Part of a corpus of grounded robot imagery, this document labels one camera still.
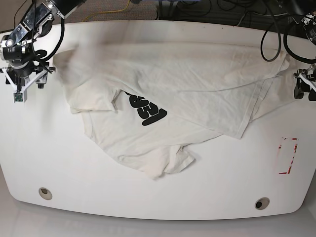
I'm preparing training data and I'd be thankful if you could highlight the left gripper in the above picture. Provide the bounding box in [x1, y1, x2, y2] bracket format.
[293, 64, 316, 101]

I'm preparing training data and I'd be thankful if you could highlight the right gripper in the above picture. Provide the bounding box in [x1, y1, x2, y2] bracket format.
[0, 66, 56, 92]

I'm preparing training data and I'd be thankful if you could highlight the white t-shirt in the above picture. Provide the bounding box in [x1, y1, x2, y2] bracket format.
[53, 42, 296, 179]

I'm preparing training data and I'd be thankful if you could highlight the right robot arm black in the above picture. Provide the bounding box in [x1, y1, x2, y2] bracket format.
[0, 0, 84, 101]

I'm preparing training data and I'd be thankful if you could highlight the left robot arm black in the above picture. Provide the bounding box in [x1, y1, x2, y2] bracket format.
[260, 0, 316, 101]

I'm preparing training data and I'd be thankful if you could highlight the red tape rectangle marking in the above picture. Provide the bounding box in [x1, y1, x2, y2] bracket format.
[276, 137, 299, 175]

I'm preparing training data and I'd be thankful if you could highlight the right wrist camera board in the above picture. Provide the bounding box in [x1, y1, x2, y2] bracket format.
[13, 91, 27, 103]

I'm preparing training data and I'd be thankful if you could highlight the yellow cable on floor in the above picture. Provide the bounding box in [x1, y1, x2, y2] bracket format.
[82, 0, 131, 22]

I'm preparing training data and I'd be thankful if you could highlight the black cable on floor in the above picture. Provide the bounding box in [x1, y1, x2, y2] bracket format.
[13, 0, 38, 28]

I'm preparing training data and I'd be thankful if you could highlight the left table cable grommet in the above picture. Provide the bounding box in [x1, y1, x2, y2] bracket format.
[39, 188, 52, 200]

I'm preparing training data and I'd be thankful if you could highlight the table cable grommet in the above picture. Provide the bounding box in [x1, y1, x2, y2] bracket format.
[255, 197, 270, 210]
[39, 188, 52, 200]

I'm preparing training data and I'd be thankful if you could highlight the right table cable grommet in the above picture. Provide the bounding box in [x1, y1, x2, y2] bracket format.
[255, 197, 270, 210]

